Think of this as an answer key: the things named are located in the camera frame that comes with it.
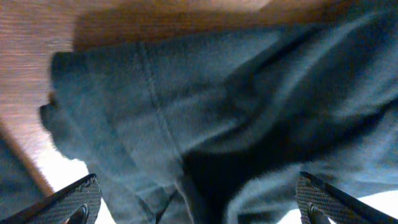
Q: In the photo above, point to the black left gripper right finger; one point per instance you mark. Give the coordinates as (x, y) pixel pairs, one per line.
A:
(320, 202)

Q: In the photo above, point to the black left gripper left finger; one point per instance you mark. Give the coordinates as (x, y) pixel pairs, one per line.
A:
(82, 196)

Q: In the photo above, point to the dark green t-shirt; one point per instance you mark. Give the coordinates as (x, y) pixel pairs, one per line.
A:
(203, 111)

